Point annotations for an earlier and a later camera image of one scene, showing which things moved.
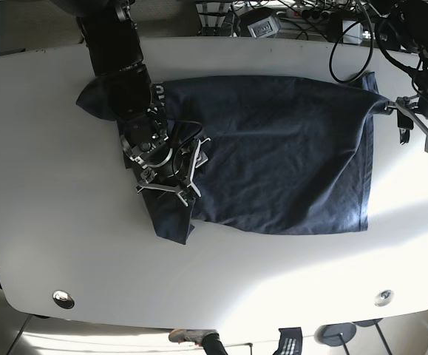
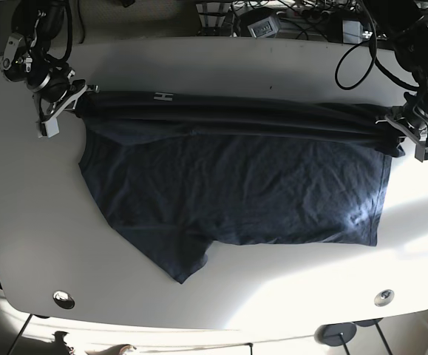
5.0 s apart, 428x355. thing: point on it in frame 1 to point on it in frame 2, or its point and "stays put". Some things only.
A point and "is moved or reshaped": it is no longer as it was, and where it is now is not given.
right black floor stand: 371,322 stays put
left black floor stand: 336,334 stays put
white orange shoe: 193,336 to 58,346
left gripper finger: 190,193 to 49,128
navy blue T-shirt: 289,155 is moved or reshaped
